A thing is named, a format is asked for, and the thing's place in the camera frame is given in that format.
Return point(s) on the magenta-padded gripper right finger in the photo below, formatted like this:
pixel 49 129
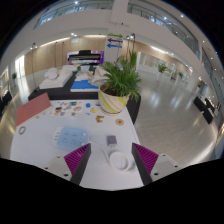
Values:
pixel 146 160

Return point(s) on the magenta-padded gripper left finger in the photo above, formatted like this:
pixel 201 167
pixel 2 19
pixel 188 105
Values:
pixel 77 160

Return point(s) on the small round brown disc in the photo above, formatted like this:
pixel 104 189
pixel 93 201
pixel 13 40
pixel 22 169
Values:
pixel 120 122

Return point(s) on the small brown cookie-shaped piece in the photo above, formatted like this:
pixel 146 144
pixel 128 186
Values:
pixel 100 118

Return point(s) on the potted plant in striped pot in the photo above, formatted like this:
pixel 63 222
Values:
pixel 113 101

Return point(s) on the flat pink board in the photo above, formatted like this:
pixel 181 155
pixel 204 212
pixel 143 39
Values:
pixel 32 108

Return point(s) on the architectural model on blue base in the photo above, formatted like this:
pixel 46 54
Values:
pixel 83 85

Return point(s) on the group of black chairs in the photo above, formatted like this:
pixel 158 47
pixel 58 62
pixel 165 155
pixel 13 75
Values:
pixel 5 100
pixel 205 108

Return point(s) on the white architectural model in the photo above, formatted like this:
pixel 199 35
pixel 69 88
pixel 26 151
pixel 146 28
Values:
pixel 56 80

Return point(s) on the green plant in white planter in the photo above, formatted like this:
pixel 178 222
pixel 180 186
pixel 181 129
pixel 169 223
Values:
pixel 162 69

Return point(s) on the black piano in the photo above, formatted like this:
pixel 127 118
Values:
pixel 85 57

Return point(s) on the small green floor plant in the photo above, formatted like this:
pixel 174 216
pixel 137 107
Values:
pixel 14 76

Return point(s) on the pillar sign with coloured arrows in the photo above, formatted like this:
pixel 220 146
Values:
pixel 115 43

